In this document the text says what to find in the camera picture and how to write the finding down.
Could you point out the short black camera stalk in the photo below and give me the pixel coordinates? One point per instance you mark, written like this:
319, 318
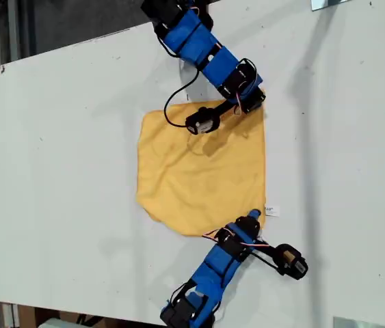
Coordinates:
267, 249
226, 108

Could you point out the black camera box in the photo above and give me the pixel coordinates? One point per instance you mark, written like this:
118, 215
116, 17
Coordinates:
289, 259
202, 121

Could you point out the yellow square microfibre towel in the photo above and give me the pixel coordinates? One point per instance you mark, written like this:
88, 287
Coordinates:
195, 177

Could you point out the brown cardboard box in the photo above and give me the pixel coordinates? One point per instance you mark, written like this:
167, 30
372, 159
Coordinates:
28, 317

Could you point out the pale grey container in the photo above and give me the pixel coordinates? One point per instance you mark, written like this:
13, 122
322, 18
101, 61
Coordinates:
57, 324

